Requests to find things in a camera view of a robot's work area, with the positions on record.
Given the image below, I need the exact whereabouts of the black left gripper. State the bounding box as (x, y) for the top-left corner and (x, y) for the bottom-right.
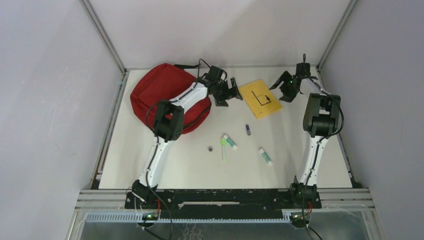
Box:
(213, 78), (243, 108)

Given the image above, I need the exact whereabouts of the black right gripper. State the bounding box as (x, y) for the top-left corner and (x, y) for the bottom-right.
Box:
(269, 70), (298, 103)

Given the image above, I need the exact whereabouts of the yellow notebook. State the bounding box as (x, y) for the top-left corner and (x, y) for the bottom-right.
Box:
(238, 79), (283, 119)

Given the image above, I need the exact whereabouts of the red student backpack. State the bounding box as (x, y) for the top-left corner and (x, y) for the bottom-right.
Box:
(130, 63), (212, 135)

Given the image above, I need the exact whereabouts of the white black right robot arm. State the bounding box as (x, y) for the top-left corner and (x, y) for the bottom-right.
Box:
(270, 61), (344, 208)

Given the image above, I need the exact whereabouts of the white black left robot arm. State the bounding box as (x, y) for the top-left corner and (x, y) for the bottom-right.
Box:
(130, 63), (243, 209)

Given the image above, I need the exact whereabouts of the purple capped small tube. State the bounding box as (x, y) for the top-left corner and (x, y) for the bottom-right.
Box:
(245, 124), (251, 136)

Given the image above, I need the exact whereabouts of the green white glue stick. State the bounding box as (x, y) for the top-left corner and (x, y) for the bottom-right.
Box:
(223, 134), (238, 150)
(259, 147), (273, 165)

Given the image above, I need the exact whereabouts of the green capped white pen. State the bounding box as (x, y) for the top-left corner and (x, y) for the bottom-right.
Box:
(221, 137), (226, 162)

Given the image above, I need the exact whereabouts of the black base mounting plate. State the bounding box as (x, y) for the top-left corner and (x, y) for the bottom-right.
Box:
(124, 188), (322, 210)

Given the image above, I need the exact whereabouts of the aluminium frame rail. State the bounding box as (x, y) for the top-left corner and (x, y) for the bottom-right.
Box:
(79, 0), (128, 75)

